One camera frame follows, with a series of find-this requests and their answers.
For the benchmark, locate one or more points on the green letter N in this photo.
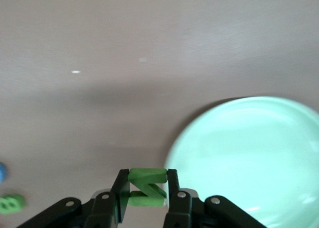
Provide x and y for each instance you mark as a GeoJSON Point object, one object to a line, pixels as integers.
{"type": "Point", "coordinates": [147, 175]}

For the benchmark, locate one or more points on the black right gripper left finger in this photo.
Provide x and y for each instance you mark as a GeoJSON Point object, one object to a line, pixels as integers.
{"type": "Point", "coordinates": [99, 210]}

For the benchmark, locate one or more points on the blue letter C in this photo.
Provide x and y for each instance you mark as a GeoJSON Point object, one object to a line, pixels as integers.
{"type": "Point", "coordinates": [2, 173]}

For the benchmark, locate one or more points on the brown table cover mat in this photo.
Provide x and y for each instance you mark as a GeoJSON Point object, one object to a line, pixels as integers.
{"type": "Point", "coordinates": [99, 63]}

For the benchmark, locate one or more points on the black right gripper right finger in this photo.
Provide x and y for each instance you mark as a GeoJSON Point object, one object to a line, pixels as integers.
{"type": "Point", "coordinates": [184, 210]}

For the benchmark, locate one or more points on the light green plate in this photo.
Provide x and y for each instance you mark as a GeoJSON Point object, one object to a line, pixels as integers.
{"type": "Point", "coordinates": [249, 150]}

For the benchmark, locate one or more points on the green letter B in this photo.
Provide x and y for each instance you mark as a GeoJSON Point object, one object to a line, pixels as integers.
{"type": "Point", "coordinates": [18, 203]}

